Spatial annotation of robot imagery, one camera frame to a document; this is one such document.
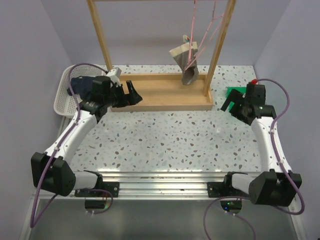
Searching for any pink wire hanger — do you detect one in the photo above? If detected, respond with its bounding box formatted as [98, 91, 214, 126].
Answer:
[184, 0, 225, 73]

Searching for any wooden clothes rack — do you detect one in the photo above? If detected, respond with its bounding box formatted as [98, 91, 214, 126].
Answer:
[86, 0, 237, 113]

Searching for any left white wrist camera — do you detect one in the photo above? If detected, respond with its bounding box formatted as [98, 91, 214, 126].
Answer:
[106, 67, 122, 87]

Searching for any aluminium rail base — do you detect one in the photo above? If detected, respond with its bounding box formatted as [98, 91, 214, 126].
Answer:
[32, 117, 298, 201]

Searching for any grey beige underwear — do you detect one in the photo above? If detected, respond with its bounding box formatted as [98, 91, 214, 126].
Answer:
[169, 41, 199, 86]

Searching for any white plastic basket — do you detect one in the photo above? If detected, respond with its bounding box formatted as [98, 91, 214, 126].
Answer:
[53, 65, 77, 119]

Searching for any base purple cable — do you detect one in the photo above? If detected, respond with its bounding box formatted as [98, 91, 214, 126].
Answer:
[84, 189, 113, 216]
[202, 196, 258, 240]

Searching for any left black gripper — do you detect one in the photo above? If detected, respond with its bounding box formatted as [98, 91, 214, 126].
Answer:
[104, 80, 142, 108]

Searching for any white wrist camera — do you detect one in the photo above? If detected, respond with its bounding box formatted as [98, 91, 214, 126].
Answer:
[248, 79, 258, 86]
[106, 67, 122, 87]

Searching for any navy blue underwear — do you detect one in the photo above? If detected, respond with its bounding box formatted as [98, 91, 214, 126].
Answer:
[71, 76, 95, 100]

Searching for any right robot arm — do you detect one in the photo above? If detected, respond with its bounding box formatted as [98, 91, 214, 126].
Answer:
[221, 83, 302, 207]

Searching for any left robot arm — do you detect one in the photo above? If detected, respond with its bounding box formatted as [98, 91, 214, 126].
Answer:
[30, 75, 143, 197]

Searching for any blue clothespin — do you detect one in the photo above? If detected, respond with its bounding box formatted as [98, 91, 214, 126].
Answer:
[182, 34, 190, 43]

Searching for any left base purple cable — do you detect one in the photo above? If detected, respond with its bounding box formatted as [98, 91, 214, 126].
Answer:
[84, 189, 113, 216]

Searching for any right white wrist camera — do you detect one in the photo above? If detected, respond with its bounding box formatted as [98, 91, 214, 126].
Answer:
[248, 79, 258, 86]

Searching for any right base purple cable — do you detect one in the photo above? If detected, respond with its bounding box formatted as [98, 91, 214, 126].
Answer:
[202, 196, 258, 240]

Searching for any green plastic bin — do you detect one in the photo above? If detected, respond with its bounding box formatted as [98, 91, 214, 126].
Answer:
[224, 86, 248, 100]

